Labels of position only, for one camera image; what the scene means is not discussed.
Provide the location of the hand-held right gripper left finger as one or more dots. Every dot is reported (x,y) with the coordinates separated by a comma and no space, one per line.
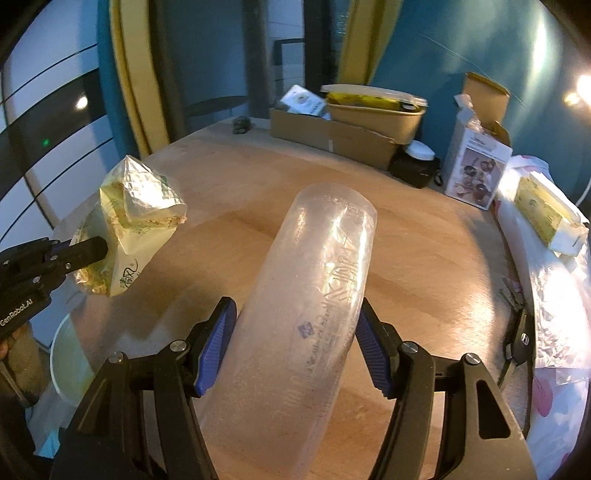
(217,344)

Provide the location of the dark round side table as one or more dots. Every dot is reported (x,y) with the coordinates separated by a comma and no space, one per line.
(214,106)

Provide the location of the white carton with pictures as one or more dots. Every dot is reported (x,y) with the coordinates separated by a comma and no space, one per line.
(475,170)

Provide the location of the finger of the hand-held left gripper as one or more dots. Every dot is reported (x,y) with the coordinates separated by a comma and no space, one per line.
(83,253)

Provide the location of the teal curtain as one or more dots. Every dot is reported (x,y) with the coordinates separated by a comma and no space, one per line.
(107,83)

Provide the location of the flat cardboard box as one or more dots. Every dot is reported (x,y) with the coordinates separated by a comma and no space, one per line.
(332,136)

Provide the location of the small dark object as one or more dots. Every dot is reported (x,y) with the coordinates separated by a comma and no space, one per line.
(241,125)

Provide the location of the white round bin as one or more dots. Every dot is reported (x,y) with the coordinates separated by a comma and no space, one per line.
(69,364)

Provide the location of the beige takeaway container with lid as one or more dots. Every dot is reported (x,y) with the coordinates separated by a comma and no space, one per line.
(369,122)

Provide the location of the yellow curtain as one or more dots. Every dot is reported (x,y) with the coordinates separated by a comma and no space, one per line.
(364,41)
(147,92)

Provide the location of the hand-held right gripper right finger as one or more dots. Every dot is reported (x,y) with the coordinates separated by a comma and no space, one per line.
(371,355)

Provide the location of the black device with white cap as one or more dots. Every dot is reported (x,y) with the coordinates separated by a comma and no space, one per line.
(411,171)

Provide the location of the floral printed cloth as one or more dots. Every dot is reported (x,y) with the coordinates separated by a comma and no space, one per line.
(554,415)

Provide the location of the clear plastic bag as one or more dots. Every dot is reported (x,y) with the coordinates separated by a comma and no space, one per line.
(554,295)

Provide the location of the yellow tissue pack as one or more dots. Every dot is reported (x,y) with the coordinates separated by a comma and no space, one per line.
(545,207)

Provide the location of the white booklet box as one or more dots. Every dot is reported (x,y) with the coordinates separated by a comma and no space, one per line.
(302,101)

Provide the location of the white and black wardrobe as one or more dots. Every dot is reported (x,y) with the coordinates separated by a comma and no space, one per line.
(46,115)

